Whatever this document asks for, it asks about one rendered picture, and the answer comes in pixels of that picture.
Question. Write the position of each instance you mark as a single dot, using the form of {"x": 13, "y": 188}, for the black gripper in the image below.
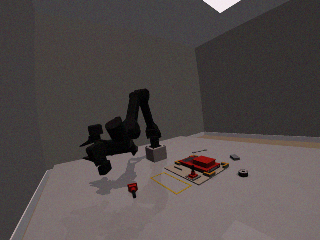
{"x": 95, "y": 132}

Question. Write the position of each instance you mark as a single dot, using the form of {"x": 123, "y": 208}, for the small black and white toy wheel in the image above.
{"x": 243, "y": 173}

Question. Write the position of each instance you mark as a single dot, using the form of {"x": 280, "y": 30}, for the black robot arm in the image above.
{"x": 123, "y": 133}

